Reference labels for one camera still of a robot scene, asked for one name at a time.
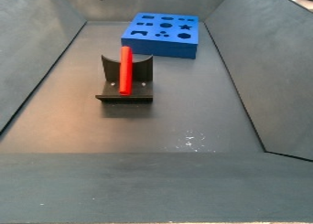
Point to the black curved fixture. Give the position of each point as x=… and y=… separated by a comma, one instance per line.
x=141, y=82

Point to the blue foam shape block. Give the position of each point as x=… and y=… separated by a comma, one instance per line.
x=161, y=35

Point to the red square-circle object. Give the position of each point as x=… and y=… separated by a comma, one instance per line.
x=125, y=71

